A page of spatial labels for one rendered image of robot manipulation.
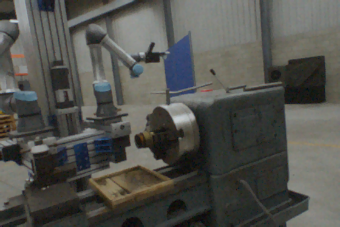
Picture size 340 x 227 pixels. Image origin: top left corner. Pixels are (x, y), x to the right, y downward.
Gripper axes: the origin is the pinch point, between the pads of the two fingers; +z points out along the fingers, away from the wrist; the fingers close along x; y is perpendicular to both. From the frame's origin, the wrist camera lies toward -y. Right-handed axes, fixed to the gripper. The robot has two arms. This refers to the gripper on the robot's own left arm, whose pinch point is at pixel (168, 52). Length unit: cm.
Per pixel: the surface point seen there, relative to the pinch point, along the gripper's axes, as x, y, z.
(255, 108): 92, 30, 17
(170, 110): 88, 25, -31
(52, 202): 113, 46, -88
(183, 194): 101, 65, -32
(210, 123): 98, 32, -14
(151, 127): 82, 34, -40
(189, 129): 96, 34, -25
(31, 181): 92, 46, -97
